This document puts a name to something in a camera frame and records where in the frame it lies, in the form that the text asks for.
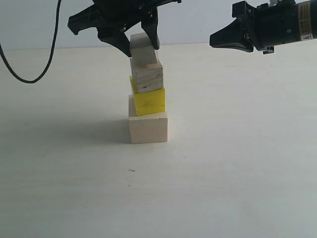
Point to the small pale wooden cube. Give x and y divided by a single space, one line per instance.
142 51

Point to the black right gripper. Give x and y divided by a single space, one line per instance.
261 28

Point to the yellow cube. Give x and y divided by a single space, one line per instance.
149 102

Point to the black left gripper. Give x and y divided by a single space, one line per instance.
114 17

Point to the large pale wooden cube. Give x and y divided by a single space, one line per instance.
151 128

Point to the medium layered plywood cube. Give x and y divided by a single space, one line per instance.
147 77

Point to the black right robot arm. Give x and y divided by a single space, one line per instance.
307 19

